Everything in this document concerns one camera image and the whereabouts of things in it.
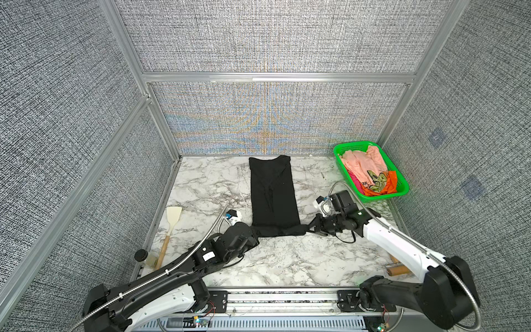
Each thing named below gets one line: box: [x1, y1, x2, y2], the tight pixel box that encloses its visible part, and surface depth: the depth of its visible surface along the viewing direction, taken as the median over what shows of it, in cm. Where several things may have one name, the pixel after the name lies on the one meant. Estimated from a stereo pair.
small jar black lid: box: [134, 249, 149, 263], surface depth 76 cm
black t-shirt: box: [248, 154, 310, 238], surface depth 103 cm
